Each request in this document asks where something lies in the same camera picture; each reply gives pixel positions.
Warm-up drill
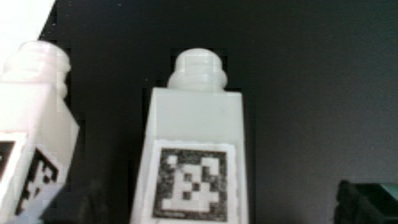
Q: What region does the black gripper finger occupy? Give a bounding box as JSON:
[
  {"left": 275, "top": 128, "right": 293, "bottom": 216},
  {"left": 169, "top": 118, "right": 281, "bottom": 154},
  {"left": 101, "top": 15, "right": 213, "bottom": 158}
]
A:
[{"left": 334, "top": 180, "right": 398, "bottom": 224}]

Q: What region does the white table leg with tag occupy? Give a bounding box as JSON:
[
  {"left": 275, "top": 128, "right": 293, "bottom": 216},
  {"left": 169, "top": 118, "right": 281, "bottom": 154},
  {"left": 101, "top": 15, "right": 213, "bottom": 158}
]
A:
[{"left": 130, "top": 48, "right": 249, "bottom": 224}]

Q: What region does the white table leg right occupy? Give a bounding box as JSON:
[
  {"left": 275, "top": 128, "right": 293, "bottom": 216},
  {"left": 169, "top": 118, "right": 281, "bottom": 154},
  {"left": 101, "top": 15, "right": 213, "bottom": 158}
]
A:
[{"left": 0, "top": 41, "right": 78, "bottom": 224}]

